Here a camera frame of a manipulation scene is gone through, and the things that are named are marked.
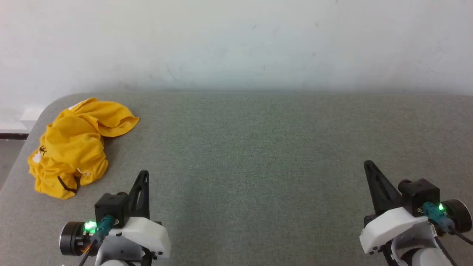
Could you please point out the dark baseboard strip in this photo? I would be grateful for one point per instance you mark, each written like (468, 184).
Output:
(13, 136)

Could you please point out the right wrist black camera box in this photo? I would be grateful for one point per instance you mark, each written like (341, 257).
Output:
(421, 195)

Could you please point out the grey fabric sofa seat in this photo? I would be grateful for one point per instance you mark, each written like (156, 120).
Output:
(258, 166)

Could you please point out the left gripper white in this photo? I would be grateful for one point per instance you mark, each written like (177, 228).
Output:
(147, 234)

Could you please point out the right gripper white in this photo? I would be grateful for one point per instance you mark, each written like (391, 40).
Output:
(391, 227)

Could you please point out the yellow t-shirt with white print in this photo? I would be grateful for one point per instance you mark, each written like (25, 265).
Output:
(74, 147)

